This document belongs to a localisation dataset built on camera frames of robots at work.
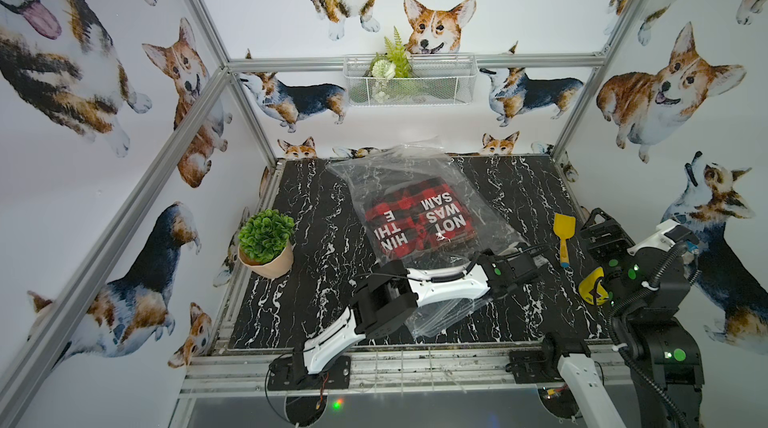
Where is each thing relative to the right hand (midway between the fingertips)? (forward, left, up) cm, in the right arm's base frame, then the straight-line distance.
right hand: (606, 218), depth 60 cm
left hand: (+5, +16, -29) cm, 33 cm away
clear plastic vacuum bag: (+45, +56, -35) cm, 80 cm away
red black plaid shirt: (+18, +37, -26) cm, 49 cm away
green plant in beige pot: (+6, +79, -20) cm, 82 cm away
